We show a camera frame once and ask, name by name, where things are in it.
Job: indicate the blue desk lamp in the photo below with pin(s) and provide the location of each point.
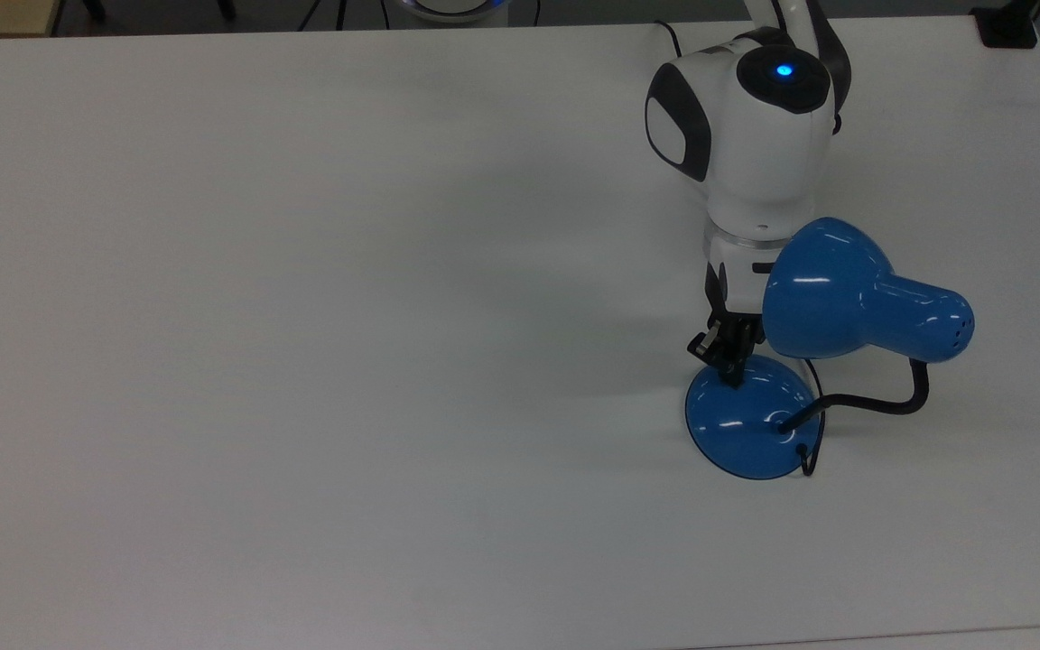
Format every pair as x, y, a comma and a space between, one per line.
827, 289

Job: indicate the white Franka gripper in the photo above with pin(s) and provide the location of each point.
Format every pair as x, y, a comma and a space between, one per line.
737, 280

